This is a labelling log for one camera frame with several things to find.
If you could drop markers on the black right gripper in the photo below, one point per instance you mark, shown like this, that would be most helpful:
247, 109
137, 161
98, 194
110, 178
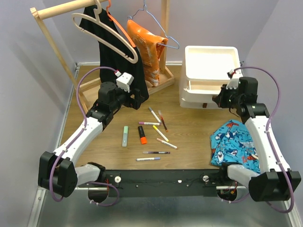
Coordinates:
220, 99

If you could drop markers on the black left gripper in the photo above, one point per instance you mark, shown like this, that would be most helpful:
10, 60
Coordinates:
138, 100

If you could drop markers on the white marker pink cap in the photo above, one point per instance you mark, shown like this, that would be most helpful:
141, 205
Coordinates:
149, 123

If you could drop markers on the white three-drawer organizer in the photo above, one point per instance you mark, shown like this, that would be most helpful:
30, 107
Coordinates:
203, 72

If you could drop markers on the white marker yellow cap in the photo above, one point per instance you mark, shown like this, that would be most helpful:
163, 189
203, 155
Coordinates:
160, 133

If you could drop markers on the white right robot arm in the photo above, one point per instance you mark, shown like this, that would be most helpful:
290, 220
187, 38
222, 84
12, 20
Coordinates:
276, 181

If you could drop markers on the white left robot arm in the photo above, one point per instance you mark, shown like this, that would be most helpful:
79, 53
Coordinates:
57, 172

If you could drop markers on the white marker grey cap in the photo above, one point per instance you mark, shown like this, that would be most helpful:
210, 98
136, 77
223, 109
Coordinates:
154, 114

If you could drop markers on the red transparent pen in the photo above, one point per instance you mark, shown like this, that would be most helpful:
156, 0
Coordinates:
162, 120

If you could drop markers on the green transparent highlighter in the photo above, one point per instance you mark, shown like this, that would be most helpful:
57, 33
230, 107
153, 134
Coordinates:
125, 136

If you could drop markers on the black orange highlighter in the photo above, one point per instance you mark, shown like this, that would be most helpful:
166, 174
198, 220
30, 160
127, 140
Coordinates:
143, 139

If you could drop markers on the blue shark print cloth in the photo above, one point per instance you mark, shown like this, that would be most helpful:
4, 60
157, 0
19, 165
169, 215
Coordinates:
232, 143

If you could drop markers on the white marker peach cap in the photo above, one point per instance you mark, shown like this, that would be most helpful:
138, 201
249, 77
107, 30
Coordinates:
167, 143

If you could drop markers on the black garment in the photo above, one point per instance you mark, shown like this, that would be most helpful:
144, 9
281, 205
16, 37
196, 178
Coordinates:
109, 58

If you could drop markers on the orange tie-dye garment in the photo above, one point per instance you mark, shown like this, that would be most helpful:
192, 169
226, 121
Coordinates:
151, 47

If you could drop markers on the purple dark marker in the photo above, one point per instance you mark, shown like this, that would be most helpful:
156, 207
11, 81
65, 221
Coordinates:
156, 152

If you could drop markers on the white marker lilac cap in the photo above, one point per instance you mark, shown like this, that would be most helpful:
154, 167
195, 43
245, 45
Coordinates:
148, 159

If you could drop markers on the orange plastic hanger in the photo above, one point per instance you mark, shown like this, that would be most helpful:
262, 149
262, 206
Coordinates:
119, 26

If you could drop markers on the beige wooden hanger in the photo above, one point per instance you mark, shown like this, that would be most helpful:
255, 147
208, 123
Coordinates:
108, 32

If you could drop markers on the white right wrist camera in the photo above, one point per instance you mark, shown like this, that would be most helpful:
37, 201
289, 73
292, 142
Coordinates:
234, 76

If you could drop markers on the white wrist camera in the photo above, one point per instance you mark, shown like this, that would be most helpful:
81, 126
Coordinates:
234, 76
124, 80

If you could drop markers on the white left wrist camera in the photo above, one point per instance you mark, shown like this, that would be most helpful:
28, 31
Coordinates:
124, 80

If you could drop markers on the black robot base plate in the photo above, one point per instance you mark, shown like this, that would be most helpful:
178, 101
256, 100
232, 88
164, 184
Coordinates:
169, 183

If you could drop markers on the aluminium frame rail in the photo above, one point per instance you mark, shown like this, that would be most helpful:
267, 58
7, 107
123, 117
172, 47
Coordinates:
197, 211

